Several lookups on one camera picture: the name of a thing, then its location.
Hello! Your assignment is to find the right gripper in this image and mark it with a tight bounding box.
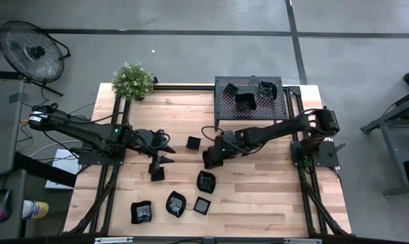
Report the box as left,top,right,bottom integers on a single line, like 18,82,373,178
209,130,246,169

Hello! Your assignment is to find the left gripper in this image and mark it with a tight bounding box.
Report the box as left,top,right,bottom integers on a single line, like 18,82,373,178
133,129,177,166

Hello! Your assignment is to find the black perforated metal shelf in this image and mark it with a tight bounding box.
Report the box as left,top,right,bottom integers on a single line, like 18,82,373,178
213,75,288,132

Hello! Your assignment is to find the green potted plant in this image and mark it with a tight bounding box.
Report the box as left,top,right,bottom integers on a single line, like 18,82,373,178
111,62,155,102

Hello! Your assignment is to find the black desk bar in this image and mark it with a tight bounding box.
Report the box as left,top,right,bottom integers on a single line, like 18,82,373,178
13,151,78,189

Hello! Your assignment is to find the yellow and white can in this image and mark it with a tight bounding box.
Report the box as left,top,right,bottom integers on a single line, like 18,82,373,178
22,199,50,220

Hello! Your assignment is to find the grey side desk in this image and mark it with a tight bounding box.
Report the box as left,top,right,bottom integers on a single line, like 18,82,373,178
0,78,28,240

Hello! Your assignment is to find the black floor fan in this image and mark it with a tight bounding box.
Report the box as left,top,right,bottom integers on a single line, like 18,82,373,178
0,20,71,98

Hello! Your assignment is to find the black computer mouse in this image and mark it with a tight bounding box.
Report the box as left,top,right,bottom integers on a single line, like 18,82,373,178
0,188,12,224

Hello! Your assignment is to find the grey equipment stand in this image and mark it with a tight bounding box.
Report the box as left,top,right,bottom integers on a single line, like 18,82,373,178
359,86,409,199

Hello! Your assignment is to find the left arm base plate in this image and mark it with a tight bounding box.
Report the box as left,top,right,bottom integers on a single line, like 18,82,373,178
77,139,127,166

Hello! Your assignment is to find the black aluminium table frame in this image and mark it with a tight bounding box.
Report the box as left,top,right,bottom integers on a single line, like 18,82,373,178
63,83,353,238

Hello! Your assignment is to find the silver metal bracket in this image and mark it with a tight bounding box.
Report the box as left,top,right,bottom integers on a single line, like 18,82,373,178
284,237,324,244
94,236,134,244

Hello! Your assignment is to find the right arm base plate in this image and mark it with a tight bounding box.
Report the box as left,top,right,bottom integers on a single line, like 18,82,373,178
290,140,340,167

